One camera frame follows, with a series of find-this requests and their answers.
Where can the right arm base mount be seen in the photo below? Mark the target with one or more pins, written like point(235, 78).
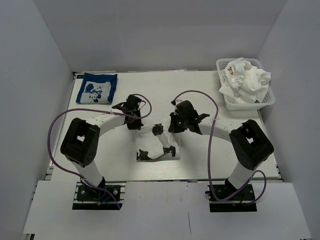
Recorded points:
point(237, 204)

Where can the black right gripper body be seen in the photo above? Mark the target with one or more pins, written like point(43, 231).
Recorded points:
point(186, 120)

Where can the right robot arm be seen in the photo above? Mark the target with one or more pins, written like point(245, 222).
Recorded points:
point(250, 144)

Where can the pile of white t-shirts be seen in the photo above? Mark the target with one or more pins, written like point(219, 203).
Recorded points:
point(243, 82)

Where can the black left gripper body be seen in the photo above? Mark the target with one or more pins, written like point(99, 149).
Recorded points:
point(134, 112)

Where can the white t-shirt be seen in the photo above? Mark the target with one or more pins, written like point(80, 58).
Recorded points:
point(150, 147)

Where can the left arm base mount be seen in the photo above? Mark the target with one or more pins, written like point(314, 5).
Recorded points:
point(94, 200)

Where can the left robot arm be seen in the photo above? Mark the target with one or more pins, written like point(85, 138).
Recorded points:
point(80, 143)

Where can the folded blue printed t-shirt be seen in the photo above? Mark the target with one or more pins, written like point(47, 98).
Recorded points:
point(97, 89)

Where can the white plastic laundry basket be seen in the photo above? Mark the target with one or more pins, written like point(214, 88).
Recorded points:
point(269, 99)

